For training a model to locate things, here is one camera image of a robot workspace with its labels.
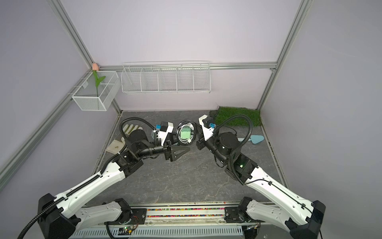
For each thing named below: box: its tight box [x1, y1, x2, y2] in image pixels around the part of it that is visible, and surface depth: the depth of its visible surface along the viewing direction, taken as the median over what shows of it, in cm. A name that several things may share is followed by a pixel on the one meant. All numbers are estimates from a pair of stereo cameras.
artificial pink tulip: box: [92, 62, 106, 98], surface depth 92 cm
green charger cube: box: [180, 125, 192, 139], surface depth 59 cm
